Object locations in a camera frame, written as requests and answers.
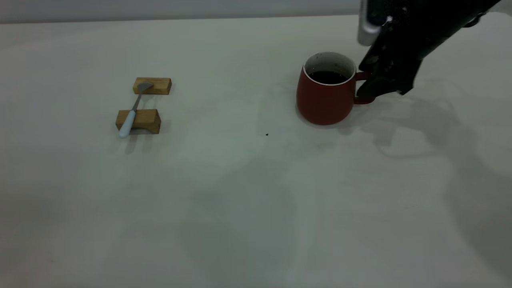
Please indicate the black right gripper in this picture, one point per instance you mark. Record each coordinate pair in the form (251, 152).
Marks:
(416, 32)

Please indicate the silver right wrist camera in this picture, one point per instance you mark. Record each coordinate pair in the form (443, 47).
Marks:
(366, 30)

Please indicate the rectangular wooden block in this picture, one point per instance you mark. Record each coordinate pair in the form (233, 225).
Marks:
(160, 86)

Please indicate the arched wooden block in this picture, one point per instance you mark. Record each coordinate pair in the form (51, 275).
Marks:
(148, 118)

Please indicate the red ceramic mug with coffee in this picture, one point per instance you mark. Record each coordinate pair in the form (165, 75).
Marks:
(324, 102)

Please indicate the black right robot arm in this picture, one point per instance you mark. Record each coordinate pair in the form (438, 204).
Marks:
(476, 8)

